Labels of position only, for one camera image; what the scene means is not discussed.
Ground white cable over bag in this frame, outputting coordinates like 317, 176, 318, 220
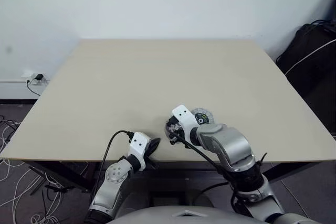
285, 39, 336, 75

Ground thin black adapter cable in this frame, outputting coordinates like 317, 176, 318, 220
25, 79, 41, 96

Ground grey robot torso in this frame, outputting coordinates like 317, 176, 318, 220
104, 198, 310, 224

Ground white floor cable bundle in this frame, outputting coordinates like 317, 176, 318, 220
0, 115, 65, 224

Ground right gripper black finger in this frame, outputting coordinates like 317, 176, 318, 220
166, 115, 182, 128

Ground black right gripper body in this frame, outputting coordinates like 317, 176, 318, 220
168, 123, 188, 146

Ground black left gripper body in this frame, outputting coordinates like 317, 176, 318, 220
145, 144, 159, 169

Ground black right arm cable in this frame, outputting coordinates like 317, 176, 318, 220
169, 136, 268, 209

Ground black tripod stand legs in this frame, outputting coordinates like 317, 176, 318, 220
28, 165, 77, 221

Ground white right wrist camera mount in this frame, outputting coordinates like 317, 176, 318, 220
171, 104, 201, 141

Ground black fabric bag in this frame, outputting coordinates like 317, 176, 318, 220
275, 19, 336, 138

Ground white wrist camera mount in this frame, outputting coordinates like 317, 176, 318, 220
171, 104, 201, 141
128, 131, 152, 172

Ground white wall power socket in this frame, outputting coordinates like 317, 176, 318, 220
20, 69, 51, 86

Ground grey round motor cover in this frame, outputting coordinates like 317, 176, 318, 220
190, 106, 216, 125

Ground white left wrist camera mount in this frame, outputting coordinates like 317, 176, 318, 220
128, 131, 152, 172

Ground black table frame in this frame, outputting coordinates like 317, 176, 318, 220
7, 158, 325, 192

